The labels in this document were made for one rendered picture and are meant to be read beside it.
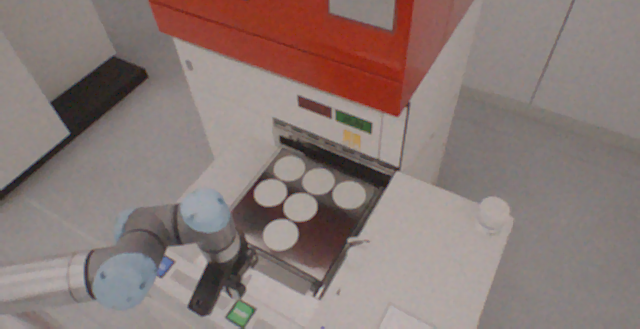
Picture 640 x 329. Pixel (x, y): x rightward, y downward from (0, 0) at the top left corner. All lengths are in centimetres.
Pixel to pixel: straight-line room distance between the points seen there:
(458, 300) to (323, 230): 41
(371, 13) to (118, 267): 67
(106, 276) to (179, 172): 207
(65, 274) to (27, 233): 213
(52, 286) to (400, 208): 87
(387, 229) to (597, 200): 172
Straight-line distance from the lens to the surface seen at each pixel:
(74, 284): 76
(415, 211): 130
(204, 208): 79
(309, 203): 138
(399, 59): 104
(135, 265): 71
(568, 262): 253
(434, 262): 123
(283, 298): 127
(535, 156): 287
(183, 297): 124
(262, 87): 145
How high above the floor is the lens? 204
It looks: 49 degrees down
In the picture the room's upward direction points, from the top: 4 degrees counter-clockwise
